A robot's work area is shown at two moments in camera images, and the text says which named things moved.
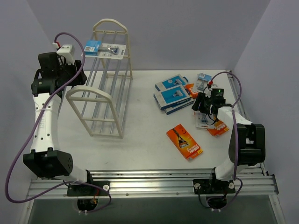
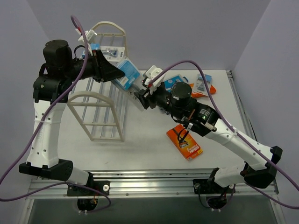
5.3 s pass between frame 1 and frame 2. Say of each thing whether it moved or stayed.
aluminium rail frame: stayed
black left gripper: moved
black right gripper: moved
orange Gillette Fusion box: stayed
